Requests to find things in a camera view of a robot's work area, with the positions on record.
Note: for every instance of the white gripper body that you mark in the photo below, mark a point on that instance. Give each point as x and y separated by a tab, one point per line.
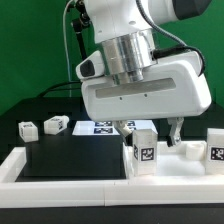
173	87

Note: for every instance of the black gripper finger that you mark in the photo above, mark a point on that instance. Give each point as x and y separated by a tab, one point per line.
174	137
122	128

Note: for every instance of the white square tabletop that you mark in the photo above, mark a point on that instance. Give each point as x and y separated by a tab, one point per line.
186	159

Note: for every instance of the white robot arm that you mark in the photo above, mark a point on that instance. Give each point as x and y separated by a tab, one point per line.
142	71

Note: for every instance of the white sheet with AprilTags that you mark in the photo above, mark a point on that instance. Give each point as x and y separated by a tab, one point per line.
90	128

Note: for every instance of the white U-shaped obstacle fence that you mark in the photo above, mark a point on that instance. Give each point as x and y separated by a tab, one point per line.
152	190

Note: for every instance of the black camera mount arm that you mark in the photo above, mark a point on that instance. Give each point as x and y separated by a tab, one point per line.
79	24

